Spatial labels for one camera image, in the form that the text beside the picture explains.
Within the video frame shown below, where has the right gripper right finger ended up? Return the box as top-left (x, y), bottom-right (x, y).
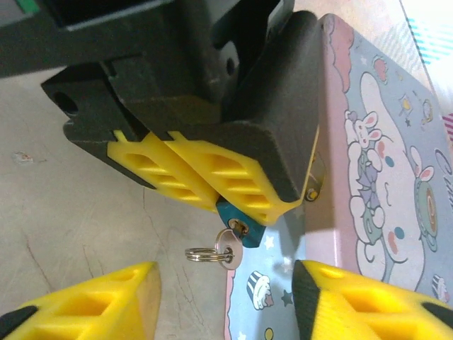
top-left (292, 259), bottom-right (453, 340)

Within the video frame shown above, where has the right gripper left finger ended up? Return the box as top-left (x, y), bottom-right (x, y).
top-left (0, 261), bottom-right (163, 340)

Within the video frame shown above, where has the silver key ring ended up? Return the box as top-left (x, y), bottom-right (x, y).
top-left (184, 246), bottom-right (235, 264)

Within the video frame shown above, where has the small blue padlock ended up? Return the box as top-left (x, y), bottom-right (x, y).
top-left (215, 198), bottom-right (266, 249)

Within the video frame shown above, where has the cartoon print tin box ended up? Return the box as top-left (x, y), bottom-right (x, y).
top-left (223, 13), bottom-right (453, 340)

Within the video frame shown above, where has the small silver key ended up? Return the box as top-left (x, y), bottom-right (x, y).
top-left (214, 227), bottom-right (245, 272)

